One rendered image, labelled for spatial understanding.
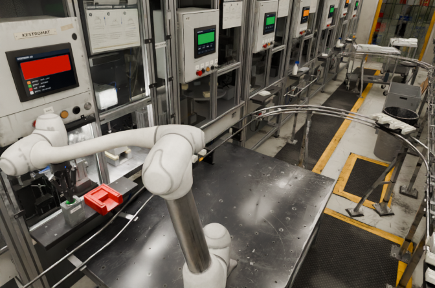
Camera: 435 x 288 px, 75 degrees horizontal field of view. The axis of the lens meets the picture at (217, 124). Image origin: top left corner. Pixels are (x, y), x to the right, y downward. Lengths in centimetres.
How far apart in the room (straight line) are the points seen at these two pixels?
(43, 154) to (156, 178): 47
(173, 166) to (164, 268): 84
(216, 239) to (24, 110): 98
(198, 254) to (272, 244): 67
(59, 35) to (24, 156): 52
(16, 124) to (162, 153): 70
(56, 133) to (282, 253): 126
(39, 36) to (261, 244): 146
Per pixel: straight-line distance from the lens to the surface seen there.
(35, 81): 136
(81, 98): 150
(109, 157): 194
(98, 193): 169
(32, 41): 137
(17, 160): 120
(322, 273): 257
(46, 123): 130
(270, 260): 167
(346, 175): 366
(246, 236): 175
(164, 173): 86
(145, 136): 110
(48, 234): 162
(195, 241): 112
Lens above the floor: 198
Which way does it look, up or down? 27 degrees down
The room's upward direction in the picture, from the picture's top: 2 degrees clockwise
